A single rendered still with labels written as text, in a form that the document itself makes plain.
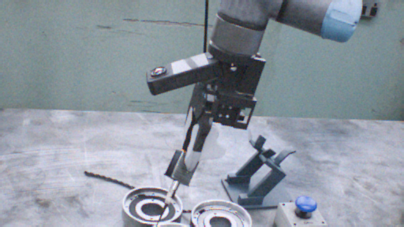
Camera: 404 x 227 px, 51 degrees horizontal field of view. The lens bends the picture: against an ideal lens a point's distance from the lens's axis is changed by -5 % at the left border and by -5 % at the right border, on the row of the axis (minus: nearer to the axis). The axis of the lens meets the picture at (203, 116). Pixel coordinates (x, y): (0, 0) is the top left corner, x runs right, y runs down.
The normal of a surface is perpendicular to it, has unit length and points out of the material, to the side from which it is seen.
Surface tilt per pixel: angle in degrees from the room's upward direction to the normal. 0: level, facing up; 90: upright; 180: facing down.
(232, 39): 87
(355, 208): 0
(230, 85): 91
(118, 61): 90
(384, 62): 90
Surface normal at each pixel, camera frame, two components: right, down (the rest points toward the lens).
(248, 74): 0.19, 0.47
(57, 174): 0.14, -0.89
